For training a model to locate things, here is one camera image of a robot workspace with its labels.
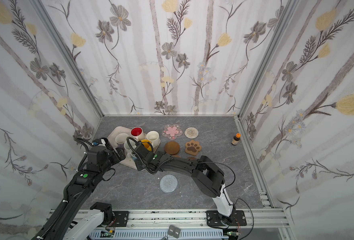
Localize yellow mug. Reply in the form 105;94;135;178
141;139;153;152

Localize beige plastic tray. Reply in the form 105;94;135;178
107;126;160;170

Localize brown round wooden coaster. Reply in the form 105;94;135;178
164;141;181;155

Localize grey blue round coaster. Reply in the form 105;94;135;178
160;175;178;193

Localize pink cherry blossom coaster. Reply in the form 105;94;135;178
162;124;183;141

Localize brown paw print coaster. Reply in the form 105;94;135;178
185;140;202;156

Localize white braided round coaster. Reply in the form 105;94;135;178
184;127;199;139

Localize blue mug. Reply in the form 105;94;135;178
130;152;137;161

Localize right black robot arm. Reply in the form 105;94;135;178
126;137;248;229

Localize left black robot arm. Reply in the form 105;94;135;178
33;138;126;240

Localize lavender mug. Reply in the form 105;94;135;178
115;133;129;145

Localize red interior white mug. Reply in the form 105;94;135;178
130;127;145;141

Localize small brown bottle orange cap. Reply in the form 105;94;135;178
231;133;241;146

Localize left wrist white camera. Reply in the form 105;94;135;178
92;138;109;148

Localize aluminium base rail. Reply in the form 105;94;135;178
63;208;295;240

